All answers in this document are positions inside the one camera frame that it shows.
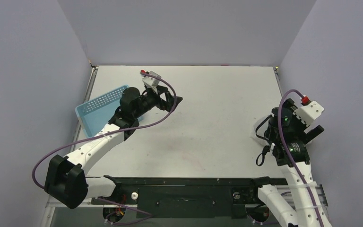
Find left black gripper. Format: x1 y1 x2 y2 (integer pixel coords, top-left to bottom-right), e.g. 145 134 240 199
133 85 182 119

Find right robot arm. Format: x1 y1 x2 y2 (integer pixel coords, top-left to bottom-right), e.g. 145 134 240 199
247 97 331 227

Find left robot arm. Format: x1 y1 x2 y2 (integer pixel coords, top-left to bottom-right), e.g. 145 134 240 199
44 86 183 209

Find blue plastic basket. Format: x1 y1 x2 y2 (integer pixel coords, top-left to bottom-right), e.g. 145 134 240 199
75 85 129 138

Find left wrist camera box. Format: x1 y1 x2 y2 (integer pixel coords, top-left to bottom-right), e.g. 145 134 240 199
140 70 162 90

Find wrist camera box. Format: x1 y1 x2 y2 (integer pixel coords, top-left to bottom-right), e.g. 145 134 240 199
140 70 162 90
293 96 325 126

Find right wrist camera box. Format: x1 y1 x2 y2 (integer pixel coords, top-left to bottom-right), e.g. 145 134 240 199
293 96 325 126

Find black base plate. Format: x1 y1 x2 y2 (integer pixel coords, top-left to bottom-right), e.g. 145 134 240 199
91 176 290 219

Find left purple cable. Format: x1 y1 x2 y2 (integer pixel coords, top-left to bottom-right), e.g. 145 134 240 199
32 72 178 190

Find aluminium frame rail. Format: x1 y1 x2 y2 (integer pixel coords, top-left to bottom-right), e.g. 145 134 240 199
45 185 110 209

